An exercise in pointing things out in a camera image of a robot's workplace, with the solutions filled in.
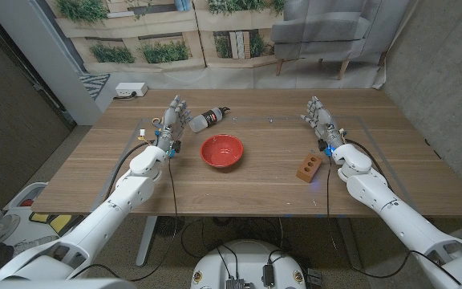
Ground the brown wooden block with holes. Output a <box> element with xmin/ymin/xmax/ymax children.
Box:
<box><xmin>295</xmin><ymin>153</ymin><xmax>323</xmax><ymax>184</ymax></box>

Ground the black floor cable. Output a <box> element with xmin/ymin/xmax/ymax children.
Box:
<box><xmin>180</xmin><ymin>218</ymin><xmax>241</xmax><ymax>280</ymax></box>

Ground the white power strip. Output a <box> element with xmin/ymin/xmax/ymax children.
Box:
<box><xmin>114</xmin><ymin>82</ymin><xmax>149</xmax><ymax>99</ymax></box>

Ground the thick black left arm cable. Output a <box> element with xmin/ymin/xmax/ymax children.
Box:
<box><xmin>103</xmin><ymin>139</ymin><xmax>156</xmax><ymax>201</ymax></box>

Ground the printed backdrop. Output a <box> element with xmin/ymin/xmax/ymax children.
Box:
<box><xmin>46</xmin><ymin>0</ymin><xmax>411</xmax><ymax>90</ymax></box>

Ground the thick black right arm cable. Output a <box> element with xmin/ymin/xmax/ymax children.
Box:
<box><xmin>343</xmin><ymin>138</ymin><xmax>395</xmax><ymax>193</ymax></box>

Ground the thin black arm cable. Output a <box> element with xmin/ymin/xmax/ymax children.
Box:
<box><xmin>325</xmin><ymin>155</ymin><xmax>462</xmax><ymax>286</ymax></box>
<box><xmin>69</xmin><ymin>155</ymin><xmax>179</xmax><ymax>282</ymax></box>

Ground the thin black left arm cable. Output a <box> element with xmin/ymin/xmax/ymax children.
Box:
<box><xmin>69</xmin><ymin>155</ymin><xmax>179</xmax><ymax>282</ymax></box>

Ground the white robot torso edge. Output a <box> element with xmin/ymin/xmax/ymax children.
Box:
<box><xmin>0</xmin><ymin>279</ymin><xmax>136</xmax><ymax>289</ymax></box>

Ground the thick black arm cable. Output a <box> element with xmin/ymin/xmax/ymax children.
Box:
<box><xmin>343</xmin><ymin>138</ymin><xmax>395</xmax><ymax>193</ymax></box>
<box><xmin>103</xmin><ymin>139</ymin><xmax>156</xmax><ymax>201</ymax></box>

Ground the white bin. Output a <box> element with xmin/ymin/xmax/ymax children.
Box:
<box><xmin>4</xmin><ymin>181</ymin><xmax>50</xmax><ymax>212</ymax></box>

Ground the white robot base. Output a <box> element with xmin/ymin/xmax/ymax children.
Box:
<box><xmin>189</xmin><ymin>239</ymin><xmax>308</xmax><ymax>289</ymax></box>

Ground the white table leg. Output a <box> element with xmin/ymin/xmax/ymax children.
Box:
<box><xmin>136</xmin><ymin>216</ymin><xmax>159</xmax><ymax>267</ymax></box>

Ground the red bowl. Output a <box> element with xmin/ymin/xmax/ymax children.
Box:
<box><xmin>199</xmin><ymin>133</ymin><xmax>245</xmax><ymax>169</ymax></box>

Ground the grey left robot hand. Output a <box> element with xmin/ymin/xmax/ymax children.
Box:
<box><xmin>153</xmin><ymin>95</ymin><xmax>193</xmax><ymax>152</ymax></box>

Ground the small black box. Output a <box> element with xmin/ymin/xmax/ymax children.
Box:
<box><xmin>306</xmin><ymin>267</ymin><xmax>323</xmax><ymax>287</ymax></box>

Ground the dark grey table leg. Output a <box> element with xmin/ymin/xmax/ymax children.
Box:
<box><xmin>337</xmin><ymin>218</ymin><xmax>363</xmax><ymax>271</ymax></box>

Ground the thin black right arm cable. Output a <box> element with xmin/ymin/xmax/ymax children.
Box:
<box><xmin>325</xmin><ymin>155</ymin><xmax>462</xmax><ymax>286</ymax></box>

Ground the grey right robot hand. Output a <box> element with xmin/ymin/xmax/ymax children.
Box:
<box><xmin>301</xmin><ymin>96</ymin><xmax>347</xmax><ymax>151</ymax></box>

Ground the black floor fan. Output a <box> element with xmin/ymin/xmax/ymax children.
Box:
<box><xmin>154</xmin><ymin>216</ymin><xmax>186</xmax><ymax>238</ymax></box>

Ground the clear squeeze bottle black label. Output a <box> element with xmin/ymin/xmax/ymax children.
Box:
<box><xmin>188</xmin><ymin>106</ymin><xmax>231</xmax><ymax>134</ymax></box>

